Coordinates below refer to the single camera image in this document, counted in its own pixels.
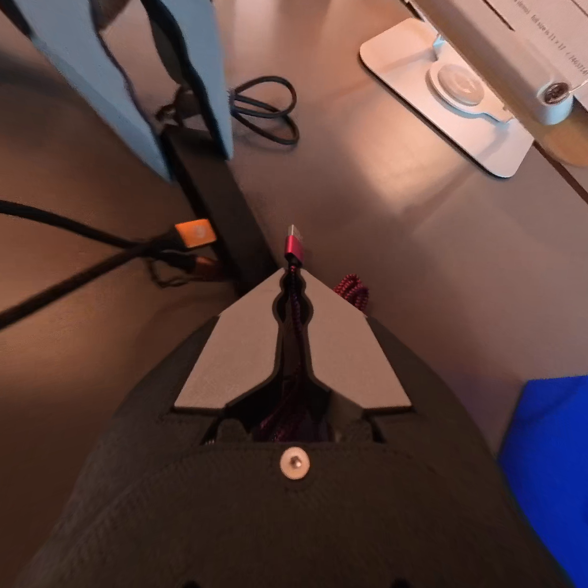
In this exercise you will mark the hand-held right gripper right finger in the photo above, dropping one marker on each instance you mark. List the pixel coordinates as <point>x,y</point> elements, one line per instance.
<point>353,358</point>

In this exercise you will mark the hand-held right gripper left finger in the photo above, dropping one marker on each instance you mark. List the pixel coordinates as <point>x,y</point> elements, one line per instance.
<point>234,358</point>

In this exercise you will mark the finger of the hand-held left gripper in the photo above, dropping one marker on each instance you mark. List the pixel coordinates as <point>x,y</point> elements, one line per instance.
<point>87,69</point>
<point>206,55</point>

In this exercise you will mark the blue plastic box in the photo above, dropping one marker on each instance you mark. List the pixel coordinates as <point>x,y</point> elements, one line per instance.
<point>551,459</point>

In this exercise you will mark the white stand base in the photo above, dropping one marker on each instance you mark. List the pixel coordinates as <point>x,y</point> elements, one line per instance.
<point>413,87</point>

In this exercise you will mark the wooden sign board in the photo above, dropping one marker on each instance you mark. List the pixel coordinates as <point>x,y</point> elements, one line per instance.
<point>569,147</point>

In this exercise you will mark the printed instruction sheet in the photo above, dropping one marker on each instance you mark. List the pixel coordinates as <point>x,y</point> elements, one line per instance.
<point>542,27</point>

